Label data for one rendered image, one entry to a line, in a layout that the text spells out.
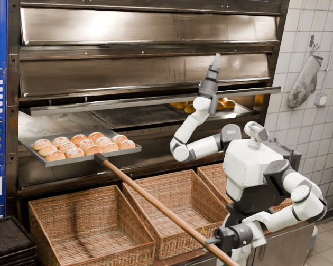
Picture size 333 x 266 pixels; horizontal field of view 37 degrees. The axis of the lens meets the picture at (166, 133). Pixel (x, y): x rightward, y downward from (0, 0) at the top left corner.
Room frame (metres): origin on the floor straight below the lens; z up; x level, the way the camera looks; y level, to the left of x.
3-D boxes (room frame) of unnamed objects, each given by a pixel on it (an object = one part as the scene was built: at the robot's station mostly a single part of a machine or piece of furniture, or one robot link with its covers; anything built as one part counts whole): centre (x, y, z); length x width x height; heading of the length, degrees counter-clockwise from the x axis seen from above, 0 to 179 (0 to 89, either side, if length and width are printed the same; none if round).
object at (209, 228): (2.71, -0.13, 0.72); 0.56 x 0.49 x 0.28; 127
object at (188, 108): (3.62, -0.13, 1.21); 0.61 x 0.48 x 0.06; 38
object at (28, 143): (2.45, 0.45, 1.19); 0.55 x 0.36 x 0.03; 129
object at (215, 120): (2.93, 0.07, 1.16); 1.80 x 0.06 x 0.04; 128
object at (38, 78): (2.91, 0.05, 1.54); 1.79 x 0.11 x 0.19; 128
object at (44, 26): (2.91, 0.05, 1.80); 1.79 x 0.11 x 0.19; 128
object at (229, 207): (2.23, -0.49, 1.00); 0.28 x 0.13 x 0.18; 128
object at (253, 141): (2.18, -0.41, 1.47); 0.10 x 0.07 x 0.09; 27
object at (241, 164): (2.20, -0.47, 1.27); 0.34 x 0.30 x 0.36; 27
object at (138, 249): (2.34, 0.34, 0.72); 0.56 x 0.49 x 0.28; 127
